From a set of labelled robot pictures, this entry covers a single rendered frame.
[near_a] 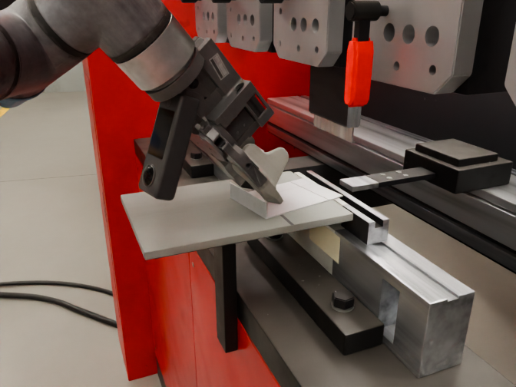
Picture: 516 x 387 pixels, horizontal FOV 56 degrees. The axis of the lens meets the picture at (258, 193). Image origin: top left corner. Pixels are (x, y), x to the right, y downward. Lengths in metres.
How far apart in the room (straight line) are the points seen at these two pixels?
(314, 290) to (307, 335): 0.06
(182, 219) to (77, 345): 1.53
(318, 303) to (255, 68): 1.04
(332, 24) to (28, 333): 1.89
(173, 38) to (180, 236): 0.22
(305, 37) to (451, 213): 0.39
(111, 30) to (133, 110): 0.98
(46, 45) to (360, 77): 0.29
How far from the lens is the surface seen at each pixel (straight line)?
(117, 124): 1.45
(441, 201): 0.86
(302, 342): 0.60
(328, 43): 0.59
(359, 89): 0.48
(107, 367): 1.96
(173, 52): 0.49
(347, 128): 0.64
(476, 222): 0.81
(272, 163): 0.58
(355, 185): 0.70
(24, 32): 0.48
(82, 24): 0.48
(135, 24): 0.47
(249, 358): 0.70
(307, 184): 0.70
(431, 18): 0.45
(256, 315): 0.64
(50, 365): 2.04
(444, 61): 0.44
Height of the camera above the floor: 1.25
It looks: 22 degrees down
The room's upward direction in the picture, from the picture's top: straight up
